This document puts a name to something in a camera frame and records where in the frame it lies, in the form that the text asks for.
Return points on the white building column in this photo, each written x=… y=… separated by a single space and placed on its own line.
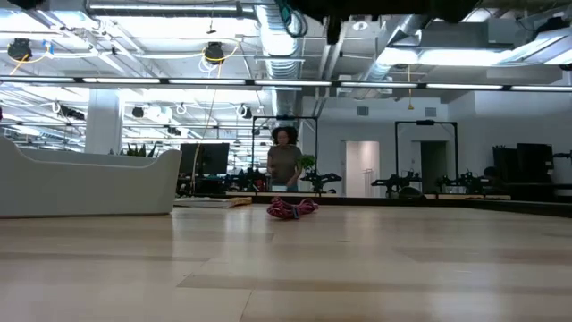
x=103 y=121

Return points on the small potted green plant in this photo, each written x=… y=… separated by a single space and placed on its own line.
x=138 y=151

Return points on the black background robot arm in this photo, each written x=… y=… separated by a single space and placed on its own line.
x=321 y=180
x=395 y=181
x=462 y=181

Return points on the black background monitor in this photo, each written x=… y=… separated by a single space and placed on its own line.
x=210 y=158

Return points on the dark background monitors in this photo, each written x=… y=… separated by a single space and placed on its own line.
x=527 y=161

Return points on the person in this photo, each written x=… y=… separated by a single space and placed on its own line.
x=284 y=163

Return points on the white plastic bin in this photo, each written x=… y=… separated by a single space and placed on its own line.
x=85 y=185

